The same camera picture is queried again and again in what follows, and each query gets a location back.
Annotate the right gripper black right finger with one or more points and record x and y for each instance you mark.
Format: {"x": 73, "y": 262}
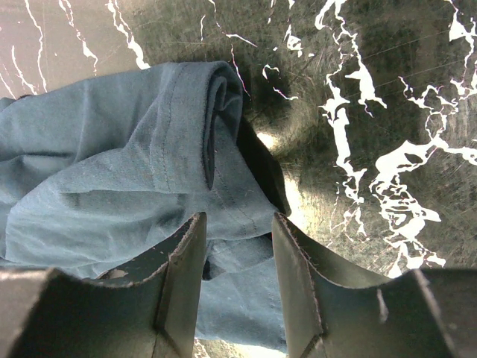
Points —
{"x": 334, "y": 308}

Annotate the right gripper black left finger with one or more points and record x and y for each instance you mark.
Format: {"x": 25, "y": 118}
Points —
{"x": 147, "y": 308}

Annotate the navy tank top red trim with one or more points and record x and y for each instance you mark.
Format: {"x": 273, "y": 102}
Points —
{"x": 97, "y": 172}

